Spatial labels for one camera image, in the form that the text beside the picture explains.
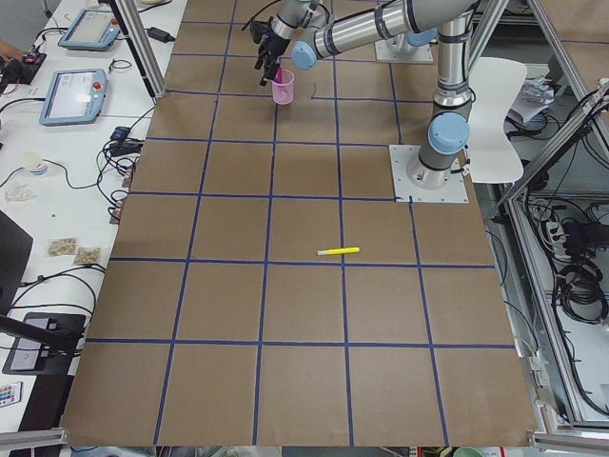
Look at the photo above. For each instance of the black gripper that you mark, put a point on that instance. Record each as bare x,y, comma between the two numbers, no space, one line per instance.
276,46

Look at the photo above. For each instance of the pink marker pen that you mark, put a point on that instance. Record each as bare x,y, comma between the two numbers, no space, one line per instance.
280,76

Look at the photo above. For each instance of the pink mesh cup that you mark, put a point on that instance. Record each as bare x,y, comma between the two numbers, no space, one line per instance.
284,94

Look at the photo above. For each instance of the black power adapter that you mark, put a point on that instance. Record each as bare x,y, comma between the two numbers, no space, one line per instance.
160,35

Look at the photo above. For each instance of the upper teach pendant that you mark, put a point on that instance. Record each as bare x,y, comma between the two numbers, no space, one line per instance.
93,30

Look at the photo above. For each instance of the teach pendant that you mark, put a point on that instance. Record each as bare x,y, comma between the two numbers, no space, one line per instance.
75,97
93,30

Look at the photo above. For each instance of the yellow marker pen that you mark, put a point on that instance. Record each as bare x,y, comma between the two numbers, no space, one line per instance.
338,251

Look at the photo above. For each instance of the lower teach pendant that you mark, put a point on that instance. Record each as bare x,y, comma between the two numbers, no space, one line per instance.
75,97

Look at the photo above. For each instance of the white chair left side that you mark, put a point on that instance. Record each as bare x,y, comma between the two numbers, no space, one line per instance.
496,83

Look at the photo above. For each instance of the white tape roll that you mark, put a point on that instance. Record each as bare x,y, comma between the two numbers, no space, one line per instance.
32,162

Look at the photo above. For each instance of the black tablet stand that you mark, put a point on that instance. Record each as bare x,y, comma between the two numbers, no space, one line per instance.
44,343

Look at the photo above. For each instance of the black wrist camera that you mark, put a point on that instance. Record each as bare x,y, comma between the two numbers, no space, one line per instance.
260,30

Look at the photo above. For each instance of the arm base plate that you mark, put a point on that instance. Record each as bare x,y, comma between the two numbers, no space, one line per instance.
414,183
404,53

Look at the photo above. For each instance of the aluminium frame post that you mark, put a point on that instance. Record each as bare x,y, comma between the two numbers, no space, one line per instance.
125,11

